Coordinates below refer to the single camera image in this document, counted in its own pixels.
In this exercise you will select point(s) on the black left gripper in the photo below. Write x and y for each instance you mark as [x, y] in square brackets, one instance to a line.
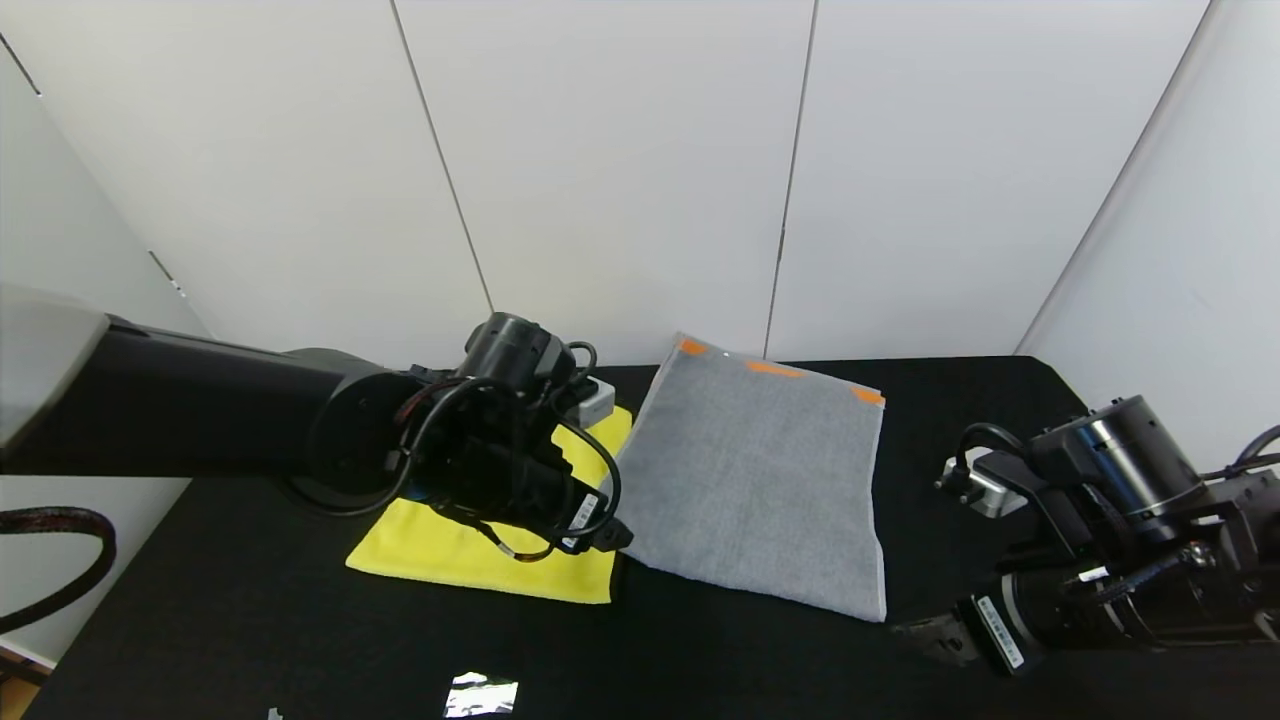
[584, 517]

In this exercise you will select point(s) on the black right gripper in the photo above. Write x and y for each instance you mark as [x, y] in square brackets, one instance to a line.
[996, 631]

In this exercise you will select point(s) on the grey towel with orange marks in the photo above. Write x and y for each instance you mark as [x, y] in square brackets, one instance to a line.
[760, 480]

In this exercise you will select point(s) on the yellow towel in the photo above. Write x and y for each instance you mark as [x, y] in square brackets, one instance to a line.
[440, 555]

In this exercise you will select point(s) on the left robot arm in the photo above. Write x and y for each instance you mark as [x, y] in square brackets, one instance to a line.
[200, 410]

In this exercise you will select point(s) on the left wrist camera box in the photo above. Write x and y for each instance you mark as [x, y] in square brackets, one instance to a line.
[597, 400]

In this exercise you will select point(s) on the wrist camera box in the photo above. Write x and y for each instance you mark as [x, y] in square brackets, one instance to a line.
[985, 490]
[597, 400]

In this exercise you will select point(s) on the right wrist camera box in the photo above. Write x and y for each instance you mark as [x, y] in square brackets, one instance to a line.
[985, 490]

